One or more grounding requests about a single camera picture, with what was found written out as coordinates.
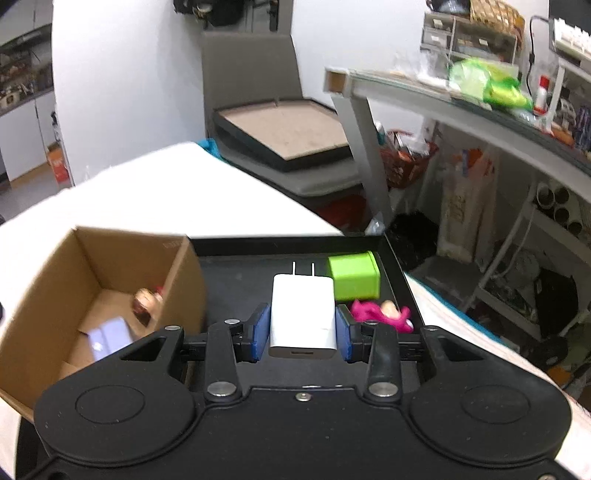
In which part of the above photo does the grey drawer organizer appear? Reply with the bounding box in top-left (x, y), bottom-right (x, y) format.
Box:
top-left (420, 11), bottom-right (518, 63)

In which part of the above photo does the green box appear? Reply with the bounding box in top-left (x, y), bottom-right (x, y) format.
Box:
top-left (328, 251), bottom-right (382, 302)

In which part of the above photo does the red basket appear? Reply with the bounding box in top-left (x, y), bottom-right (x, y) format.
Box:
top-left (381, 129), bottom-right (439, 189)

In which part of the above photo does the white keyboard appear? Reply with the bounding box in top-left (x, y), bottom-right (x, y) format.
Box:
top-left (551, 18), bottom-right (591, 58)

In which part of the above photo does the teal cloth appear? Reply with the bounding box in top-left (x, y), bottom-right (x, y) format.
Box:
top-left (196, 137), bottom-right (227, 162)

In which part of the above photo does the brown-haired doll figure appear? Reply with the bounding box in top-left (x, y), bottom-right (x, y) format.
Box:
top-left (133, 287), bottom-right (166, 328)

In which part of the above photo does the red capped white bottle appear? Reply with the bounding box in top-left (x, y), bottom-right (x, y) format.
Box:
top-left (534, 75), bottom-right (552, 116)

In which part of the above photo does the white cabinet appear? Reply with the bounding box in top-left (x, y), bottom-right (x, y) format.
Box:
top-left (0, 23), bottom-right (55, 185)

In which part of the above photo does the black framed board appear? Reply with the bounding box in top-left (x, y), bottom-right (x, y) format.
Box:
top-left (211, 98), bottom-right (354, 173)

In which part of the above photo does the grey desk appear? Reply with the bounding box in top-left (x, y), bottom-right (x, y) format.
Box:
top-left (323, 66), bottom-right (591, 287)

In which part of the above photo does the woven basket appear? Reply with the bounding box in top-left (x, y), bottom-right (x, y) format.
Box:
top-left (470, 0), bottom-right (525, 33)

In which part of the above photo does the white plastic bag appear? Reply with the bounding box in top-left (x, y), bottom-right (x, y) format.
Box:
top-left (436, 148), bottom-right (499, 264)

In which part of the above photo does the white charger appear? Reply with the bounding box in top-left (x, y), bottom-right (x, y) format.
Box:
top-left (269, 262), bottom-right (338, 360)

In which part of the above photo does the black jacket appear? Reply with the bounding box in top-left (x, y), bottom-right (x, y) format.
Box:
top-left (173, 0), bottom-right (278, 31)

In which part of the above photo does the brown cardboard box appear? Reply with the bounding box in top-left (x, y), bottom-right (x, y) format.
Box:
top-left (0, 226), bottom-right (207, 423)

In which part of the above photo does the purple charger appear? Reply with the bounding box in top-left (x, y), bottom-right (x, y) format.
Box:
top-left (87, 318), bottom-right (134, 361)

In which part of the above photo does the white desk shelf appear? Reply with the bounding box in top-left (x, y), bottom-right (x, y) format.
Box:
top-left (545, 46), bottom-right (591, 134)

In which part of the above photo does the green tissue packet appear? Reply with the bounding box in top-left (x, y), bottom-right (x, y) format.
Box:
top-left (449, 58), bottom-right (532, 110)

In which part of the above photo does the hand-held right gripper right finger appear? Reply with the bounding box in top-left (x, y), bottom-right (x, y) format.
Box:
top-left (336, 305), bottom-right (490, 401)

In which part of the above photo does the orange box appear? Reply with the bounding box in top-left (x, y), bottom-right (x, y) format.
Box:
top-left (46, 143), bottom-right (72, 188)

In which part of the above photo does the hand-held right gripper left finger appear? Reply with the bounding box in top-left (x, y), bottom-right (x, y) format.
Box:
top-left (119, 304), bottom-right (271, 403)

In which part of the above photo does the black tray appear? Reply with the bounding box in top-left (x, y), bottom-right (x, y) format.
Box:
top-left (187, 234), bottom-right (423, 388)

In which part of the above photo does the grey chair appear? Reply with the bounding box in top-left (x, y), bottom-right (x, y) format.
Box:
top-left (198, 30), bottom-right (365, 197)

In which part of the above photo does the pink toy figure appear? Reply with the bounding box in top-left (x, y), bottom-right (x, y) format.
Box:
top-left (350, 299), bottom-right (413, 334)

